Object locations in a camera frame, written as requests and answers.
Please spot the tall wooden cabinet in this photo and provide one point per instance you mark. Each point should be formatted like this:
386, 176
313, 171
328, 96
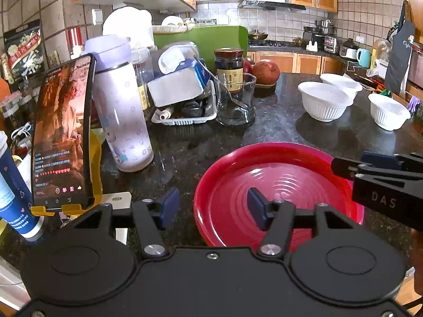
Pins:
414, 0

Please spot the red plastic plate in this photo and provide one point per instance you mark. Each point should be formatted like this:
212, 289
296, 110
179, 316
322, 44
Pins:
281, 171

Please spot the white double wall outlet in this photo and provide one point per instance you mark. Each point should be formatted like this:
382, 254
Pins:
360, 39

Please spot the green patterned cloth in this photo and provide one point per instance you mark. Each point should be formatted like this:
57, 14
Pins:
418, 115

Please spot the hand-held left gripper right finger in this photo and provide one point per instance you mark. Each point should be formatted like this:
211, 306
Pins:
256, 208

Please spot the black smartphone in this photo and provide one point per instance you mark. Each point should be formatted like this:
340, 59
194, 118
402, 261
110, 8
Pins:
59, 132

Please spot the range hood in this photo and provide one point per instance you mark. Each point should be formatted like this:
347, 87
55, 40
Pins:
271, 5

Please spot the pale lavender water bottle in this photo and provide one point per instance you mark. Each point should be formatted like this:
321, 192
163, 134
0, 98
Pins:
122, 122

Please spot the clear jar with yellow label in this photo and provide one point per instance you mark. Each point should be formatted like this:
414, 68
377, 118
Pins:
143, 89

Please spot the white small cooker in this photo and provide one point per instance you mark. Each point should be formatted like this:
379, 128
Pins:
349, 49

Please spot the pale fruit tray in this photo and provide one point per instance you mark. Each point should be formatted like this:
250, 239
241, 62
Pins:
264, 86

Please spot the blue tube container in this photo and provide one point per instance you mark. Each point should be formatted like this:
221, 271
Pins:
16, 204

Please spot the blue tissue pack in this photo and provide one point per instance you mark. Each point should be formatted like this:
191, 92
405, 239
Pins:
200, 72

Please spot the green cutting board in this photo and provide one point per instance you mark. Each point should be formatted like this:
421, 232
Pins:
201, 36

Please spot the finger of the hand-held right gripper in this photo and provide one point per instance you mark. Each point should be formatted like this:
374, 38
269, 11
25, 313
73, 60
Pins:
380, 159
347, 166

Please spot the black coffee machine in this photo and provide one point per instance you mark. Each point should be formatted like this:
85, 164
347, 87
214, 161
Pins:
314, 38

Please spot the metal spoon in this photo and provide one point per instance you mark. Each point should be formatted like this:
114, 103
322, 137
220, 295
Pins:
239, 103

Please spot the deep red apple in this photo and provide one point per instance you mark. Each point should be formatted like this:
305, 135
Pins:
248, 67

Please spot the dark wok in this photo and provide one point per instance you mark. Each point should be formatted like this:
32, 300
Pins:
257, 35

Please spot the clear plastic jug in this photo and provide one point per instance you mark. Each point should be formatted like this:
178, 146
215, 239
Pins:
380, 54

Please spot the yellow phone stand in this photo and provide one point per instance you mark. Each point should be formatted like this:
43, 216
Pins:
95, 158

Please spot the wooden base cabinets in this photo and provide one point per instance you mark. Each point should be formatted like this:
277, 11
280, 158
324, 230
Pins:
297, 62

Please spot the white round dish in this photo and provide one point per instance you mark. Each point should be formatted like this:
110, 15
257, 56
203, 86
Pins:
172, 20

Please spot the silver countertop appliance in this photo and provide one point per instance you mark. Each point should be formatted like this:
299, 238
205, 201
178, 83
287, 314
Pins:
332, 44

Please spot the dark sauce jar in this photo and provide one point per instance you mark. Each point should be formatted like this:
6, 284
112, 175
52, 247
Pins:
228, 69

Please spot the black snack bag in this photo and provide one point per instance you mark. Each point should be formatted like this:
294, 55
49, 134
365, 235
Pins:
24, 52

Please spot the purple glove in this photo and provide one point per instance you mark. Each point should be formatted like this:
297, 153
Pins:
413, 104

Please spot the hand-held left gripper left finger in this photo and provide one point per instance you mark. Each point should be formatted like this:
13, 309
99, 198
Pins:
170, 206

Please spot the white cloth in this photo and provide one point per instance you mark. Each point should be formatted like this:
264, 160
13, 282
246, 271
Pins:
172, 29

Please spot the red box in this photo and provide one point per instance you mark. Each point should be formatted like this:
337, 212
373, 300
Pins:
74, 39

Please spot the pink red apple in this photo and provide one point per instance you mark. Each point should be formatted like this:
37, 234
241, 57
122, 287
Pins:
266, 72

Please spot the teal mug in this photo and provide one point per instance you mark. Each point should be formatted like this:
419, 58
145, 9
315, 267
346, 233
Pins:
363, 58

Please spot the pink storage box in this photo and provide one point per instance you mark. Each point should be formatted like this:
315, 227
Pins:
416, 69

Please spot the white holder rack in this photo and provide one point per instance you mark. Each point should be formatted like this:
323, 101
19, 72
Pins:
312, 47

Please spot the gas stove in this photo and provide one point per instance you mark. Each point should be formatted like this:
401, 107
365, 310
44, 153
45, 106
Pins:
271, 43

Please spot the brown glass pot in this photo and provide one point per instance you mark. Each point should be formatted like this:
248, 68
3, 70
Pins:
298, 43

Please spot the dark apron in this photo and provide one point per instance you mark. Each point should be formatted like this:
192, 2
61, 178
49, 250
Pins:
400, 56

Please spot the white plastic tray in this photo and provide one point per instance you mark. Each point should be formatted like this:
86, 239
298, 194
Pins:
185, 121

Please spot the clear drinking glass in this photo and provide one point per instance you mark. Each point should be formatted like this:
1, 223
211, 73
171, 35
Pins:
236, 115

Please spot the white rectangular block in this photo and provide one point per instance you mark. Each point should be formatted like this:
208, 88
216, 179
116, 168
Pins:
175, 87

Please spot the white ribbed bowl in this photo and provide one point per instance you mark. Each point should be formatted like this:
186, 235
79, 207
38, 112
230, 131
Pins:
325, 104
343, 84
388, 114

